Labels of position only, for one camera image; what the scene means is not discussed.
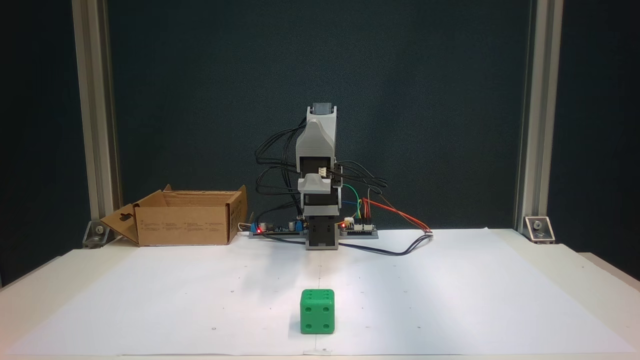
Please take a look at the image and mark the brown cardboard box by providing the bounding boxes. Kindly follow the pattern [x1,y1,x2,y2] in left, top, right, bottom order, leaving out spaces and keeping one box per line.
[100,184,249,247]

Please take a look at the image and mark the aluminium frame post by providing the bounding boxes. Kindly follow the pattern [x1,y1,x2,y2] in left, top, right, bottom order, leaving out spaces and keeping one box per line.
[71,0,123,238]
[513,0,565,232]

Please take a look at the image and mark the green die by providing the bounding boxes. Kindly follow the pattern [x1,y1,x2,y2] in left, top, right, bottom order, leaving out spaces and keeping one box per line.
[300,288,336,335]

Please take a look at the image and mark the black cable with white connector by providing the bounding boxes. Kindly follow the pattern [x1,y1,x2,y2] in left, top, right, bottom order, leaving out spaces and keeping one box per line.
[338,232,435,257]

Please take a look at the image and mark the large black arm cable loops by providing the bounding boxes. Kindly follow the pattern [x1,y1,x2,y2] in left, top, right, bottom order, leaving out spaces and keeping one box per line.
[254,117,307,222]

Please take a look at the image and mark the metal corner bracket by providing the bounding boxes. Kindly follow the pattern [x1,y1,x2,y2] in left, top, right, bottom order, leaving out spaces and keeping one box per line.
[523,215,556,245]
[82,219,119,249]

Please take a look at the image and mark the green wire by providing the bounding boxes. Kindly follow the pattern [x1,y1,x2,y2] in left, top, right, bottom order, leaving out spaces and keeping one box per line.
[341,184,362,221]

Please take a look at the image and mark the blue circuit board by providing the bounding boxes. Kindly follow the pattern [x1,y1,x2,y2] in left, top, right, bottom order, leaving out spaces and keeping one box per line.
[248,212,309,240]

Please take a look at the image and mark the small black arm cable loops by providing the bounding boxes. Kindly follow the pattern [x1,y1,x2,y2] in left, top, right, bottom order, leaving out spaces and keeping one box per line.
[333,159,389,194]

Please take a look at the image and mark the orange red wires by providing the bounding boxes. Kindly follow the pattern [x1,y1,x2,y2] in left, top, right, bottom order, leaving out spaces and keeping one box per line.
[362,197,434,235]

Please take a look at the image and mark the circuit board with coloured wires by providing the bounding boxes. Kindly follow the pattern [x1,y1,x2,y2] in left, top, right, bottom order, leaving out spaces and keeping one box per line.
[338,217,380,240]

